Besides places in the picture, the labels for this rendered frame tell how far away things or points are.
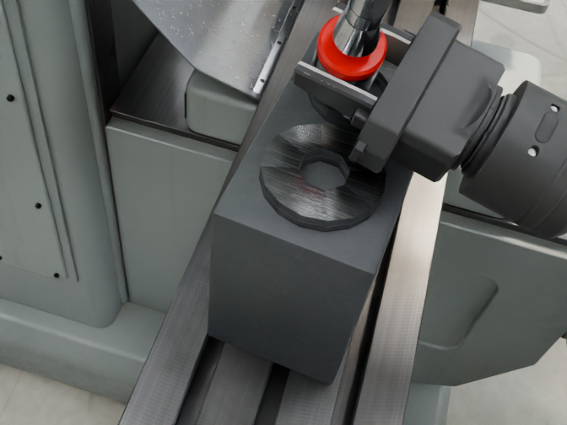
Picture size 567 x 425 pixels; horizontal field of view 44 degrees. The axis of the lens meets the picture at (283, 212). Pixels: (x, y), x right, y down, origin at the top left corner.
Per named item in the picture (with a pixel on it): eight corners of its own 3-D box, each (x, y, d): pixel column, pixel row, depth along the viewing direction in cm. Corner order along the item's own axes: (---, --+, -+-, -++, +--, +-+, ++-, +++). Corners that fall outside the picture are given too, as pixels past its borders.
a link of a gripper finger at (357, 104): (299, 56, 47) (380, 99, 47) (296, 78, 50) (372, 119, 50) (288, 73, 47) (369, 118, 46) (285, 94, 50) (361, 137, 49)
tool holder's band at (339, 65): (394, 37, 48) (398, 29, 47) (368, 92, 47) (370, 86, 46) (333, 8, 49) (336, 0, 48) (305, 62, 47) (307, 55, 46)
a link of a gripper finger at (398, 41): (327, 29, 52) (401, 68, 51) (332, 4, 48) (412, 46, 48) (337, 13, 52) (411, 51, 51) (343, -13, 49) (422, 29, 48)
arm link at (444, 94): (448, -23, 46) (612, 62, 45) (413, 51, 55) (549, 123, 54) (359, 128, 43) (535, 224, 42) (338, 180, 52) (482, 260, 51)
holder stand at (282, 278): (398, 207, 74) (456, 61, 58) (332, 388, 61) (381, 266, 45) (292, 167, 75) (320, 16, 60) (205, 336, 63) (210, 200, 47)
